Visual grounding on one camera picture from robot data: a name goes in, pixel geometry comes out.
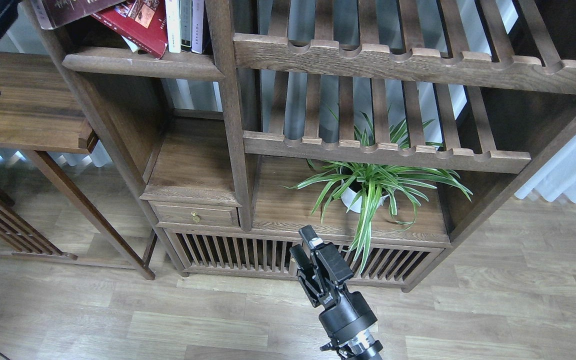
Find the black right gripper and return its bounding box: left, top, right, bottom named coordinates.
left=289, top=225, right=377, bottom=346

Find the dark maroon large book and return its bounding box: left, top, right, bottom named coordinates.
left=30, top=0, right=121, bottom=30

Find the yellow green book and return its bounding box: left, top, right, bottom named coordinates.
left=121, top=35, right=141, bottom=53

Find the red paperback book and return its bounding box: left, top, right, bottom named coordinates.
left=91, top=0, right=169, bottom=59

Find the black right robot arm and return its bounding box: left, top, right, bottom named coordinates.
left=290, top=225, right=383, bottom=360

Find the green spider plant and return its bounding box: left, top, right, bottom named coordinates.
left=282, top=103, right=474, bottom=275

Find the wooden side table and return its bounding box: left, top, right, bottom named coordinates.
left=0, top=52, right=157, bottom=280

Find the brass drawer knob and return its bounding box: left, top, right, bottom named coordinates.
left=190, top=211, right=201, bottom=224

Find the wooden bookshelf unit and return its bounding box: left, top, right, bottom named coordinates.
left=22, top=0, right=576, bottom=292

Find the white upright book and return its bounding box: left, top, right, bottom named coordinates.
left=165, top=0, right=182, bottom=54

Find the dark grey upright book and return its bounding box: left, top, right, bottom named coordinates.
left=179, top=0, right=193, bottom=52

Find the lilac upright book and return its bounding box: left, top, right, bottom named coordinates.
left=190, top=0, right=211, bottom=54

